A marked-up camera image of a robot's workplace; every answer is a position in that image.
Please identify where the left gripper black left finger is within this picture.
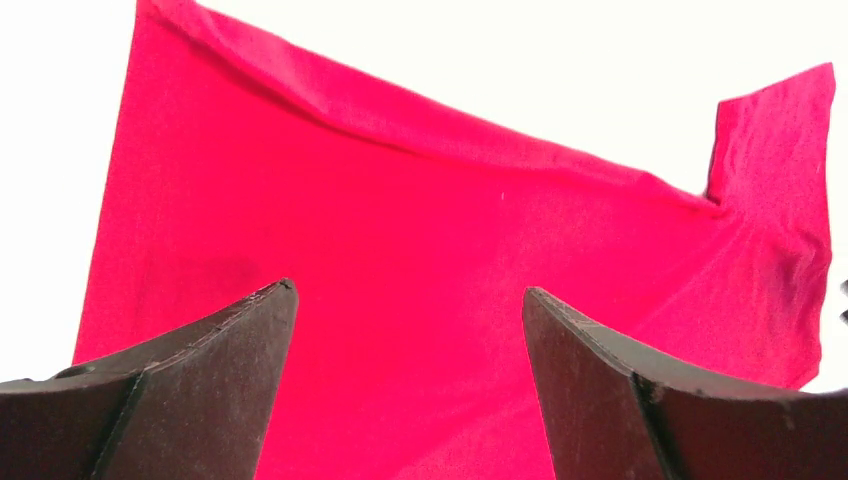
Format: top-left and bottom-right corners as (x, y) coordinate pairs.
(1, 280), (298, 479)

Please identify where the red t-shirt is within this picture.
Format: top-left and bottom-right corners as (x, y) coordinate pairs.
(74, 1), (836, 479)

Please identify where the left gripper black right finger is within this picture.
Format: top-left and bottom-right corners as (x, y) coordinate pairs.
(522, 288), (847, 480)

